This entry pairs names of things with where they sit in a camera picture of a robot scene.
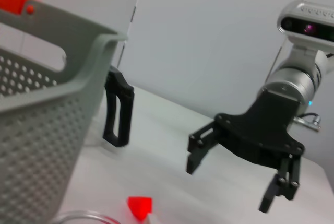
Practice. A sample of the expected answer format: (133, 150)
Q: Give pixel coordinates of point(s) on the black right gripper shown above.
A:
(263, 130)

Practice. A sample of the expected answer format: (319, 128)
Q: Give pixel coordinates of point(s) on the white translucent brick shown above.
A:
(152, 219)

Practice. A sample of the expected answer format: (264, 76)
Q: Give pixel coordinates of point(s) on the glass teacup black sleeve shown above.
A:
(78, 217)

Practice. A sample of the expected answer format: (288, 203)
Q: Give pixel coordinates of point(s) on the bright red curved brick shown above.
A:
(139, 205)

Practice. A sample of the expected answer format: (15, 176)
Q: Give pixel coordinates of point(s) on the grey perforated storage basket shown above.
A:
(39, 130)

